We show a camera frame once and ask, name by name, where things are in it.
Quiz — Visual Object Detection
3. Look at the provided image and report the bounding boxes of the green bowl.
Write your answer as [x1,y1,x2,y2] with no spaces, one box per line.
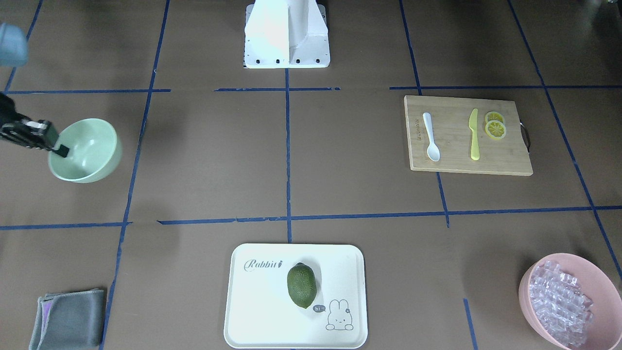
[48,118,122,183]

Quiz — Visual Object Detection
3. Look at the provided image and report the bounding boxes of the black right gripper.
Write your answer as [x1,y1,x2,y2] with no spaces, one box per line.
[0,93,69,158]

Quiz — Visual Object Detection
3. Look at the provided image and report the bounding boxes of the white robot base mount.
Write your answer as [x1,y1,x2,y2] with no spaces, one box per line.
[243,0,331,69]

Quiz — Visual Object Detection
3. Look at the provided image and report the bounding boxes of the bamboo cutting board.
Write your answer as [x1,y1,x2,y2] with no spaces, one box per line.
[404,95,533,176]

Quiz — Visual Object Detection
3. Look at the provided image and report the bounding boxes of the upper lemon slice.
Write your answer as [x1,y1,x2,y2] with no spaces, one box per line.
[485,111,506,124]

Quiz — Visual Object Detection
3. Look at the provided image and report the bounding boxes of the pink bowl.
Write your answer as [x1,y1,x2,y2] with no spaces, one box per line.
[518,253,622,350]

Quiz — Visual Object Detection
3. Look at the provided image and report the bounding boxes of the white rabbit tray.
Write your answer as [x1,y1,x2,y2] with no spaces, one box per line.
[224,243,368,349]

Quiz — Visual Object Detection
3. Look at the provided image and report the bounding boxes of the grey folded cloth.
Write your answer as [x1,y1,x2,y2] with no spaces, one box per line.
[28,289,106,350]

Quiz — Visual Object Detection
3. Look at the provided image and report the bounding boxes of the white plastic spoon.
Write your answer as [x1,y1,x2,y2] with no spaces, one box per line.
[422,112,441,162]

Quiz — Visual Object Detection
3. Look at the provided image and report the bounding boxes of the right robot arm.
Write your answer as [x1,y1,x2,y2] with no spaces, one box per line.
[0,23,69,158]

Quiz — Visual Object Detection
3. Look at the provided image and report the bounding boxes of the yellow plastic knife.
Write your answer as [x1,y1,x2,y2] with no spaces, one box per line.
[468,108,480,161]

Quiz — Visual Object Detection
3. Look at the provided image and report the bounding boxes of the green avocado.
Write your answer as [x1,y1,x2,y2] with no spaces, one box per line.
[287,262,317,309]

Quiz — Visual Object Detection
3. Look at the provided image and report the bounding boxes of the clear ice cubes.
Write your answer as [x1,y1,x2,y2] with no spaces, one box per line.
[529,261,594,349]

